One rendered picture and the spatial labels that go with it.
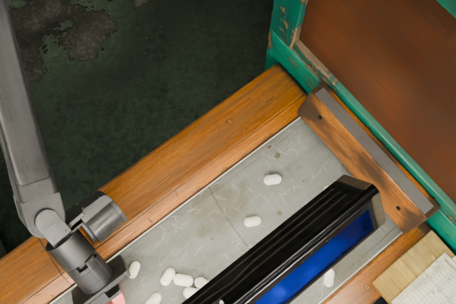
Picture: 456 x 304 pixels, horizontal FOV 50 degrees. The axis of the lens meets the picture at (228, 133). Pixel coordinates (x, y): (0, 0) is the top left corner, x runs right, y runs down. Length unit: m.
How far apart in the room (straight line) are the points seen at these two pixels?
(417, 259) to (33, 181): 0.66
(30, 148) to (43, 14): 1.42
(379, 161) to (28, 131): 0.57
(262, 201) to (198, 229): 0.13
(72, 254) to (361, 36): 0.56
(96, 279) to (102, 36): 1.33
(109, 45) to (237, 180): 1.15
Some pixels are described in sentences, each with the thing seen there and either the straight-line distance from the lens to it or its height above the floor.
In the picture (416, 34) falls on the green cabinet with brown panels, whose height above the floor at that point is 1.13.
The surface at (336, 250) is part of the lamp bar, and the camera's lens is 0.63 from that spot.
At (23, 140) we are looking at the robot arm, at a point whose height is 1.00.
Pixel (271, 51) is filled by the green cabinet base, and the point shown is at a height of 0.76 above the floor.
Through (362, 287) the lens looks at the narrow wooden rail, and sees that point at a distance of 0.95.
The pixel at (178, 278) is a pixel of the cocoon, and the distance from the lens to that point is 0.93.
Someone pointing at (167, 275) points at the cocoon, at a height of 0.76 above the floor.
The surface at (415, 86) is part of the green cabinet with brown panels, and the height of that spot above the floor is 1.04.
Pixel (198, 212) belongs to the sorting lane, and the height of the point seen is 0.74.
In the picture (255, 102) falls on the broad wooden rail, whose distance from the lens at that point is 1.00.
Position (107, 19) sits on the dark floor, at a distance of 2.07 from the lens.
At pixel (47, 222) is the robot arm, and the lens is 0.80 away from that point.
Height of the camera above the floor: 1.68
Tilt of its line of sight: 70 degrees down
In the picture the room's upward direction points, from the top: 2 degrees counter-clockwise
